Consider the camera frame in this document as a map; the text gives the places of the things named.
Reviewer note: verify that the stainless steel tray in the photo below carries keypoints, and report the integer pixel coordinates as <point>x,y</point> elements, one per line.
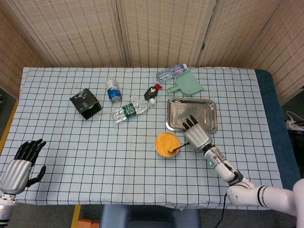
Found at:
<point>204,107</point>

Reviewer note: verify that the small white blue bottle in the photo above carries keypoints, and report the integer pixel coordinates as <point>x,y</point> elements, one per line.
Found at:
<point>113,91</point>

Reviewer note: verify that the blue checked tablecloth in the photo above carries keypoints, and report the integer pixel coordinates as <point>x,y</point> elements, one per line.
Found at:
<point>95,154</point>

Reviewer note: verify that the white bowl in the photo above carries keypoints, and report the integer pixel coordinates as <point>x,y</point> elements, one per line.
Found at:
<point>167,156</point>

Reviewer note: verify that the woven folding screen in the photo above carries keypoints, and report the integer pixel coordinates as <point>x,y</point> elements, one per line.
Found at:
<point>154,31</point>

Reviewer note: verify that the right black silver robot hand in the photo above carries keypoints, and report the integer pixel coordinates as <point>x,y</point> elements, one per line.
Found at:
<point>198,136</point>

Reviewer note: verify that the black cardboard box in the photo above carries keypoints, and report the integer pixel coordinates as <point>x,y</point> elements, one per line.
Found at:
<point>83,99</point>

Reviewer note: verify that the orange object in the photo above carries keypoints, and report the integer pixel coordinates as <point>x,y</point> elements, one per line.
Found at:
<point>88,224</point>

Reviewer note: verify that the clear bottle green label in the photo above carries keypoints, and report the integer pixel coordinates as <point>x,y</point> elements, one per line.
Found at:
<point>129,110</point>

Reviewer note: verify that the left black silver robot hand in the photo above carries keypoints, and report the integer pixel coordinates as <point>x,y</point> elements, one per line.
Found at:
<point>14,177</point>

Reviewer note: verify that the green plastic dustpan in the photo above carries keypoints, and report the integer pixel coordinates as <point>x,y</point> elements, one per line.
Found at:
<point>188,84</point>

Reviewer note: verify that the small black bottle red cap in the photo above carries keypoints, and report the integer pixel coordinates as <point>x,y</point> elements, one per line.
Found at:
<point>150,92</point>

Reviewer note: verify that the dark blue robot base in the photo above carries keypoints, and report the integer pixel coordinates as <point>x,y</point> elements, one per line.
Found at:
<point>142,218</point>

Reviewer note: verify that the clear bottle pink label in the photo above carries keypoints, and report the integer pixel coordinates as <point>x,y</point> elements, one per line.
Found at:
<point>166,74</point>

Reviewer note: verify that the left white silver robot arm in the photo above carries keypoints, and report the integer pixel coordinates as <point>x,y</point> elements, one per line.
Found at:
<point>6,209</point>

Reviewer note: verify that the black spoon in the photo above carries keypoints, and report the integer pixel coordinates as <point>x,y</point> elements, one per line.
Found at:
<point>178,148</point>

